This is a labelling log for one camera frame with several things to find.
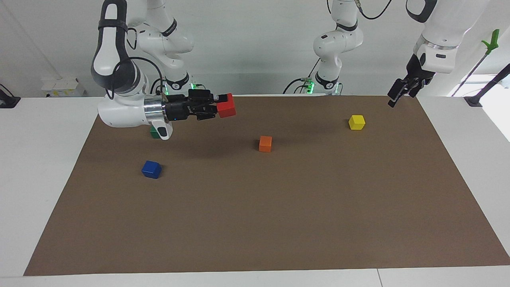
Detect red cube block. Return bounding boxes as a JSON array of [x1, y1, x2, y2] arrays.
[[216, 92, 237, 119]]

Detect yellow cube block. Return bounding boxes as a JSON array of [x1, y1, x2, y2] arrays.
[[348, 114, 366, 131]]

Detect blue cube block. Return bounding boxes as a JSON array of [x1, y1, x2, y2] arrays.
[[141, 160, 163, 179]]

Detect black slanted stand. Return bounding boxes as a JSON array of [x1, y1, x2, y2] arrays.
[[464, 63, 510, 107]]

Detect thin pole with green clip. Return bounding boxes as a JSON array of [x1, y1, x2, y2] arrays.
[[450, 29, 500, 97]]

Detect brown paper mat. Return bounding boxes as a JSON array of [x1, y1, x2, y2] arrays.
[[23, 95, 510, 277]]

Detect white cardboard box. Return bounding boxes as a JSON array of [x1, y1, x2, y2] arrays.
[[41, 77, 86, 98]]

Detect black table clamp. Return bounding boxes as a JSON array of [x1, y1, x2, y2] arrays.
[[0, 83, 21, 109]]

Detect black right base cable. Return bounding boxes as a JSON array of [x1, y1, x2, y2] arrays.
[[149, 77, 167, 96]]

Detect black base cable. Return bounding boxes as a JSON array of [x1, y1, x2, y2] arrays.
[[282, 59, 322, 95], [149, 77, 167, 96]]

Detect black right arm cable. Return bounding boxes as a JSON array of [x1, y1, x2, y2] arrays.
[[107, 57, 167, 101]]

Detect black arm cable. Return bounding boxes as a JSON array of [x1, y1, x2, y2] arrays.
[[107, 57, 167, 101], [356, 0, 394, 20]]

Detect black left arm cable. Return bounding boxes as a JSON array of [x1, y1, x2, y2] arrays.
[[356, 0, 394, 20]]

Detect black left base cable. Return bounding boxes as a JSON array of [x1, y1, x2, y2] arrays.
[[282, 59, 322, 95]]

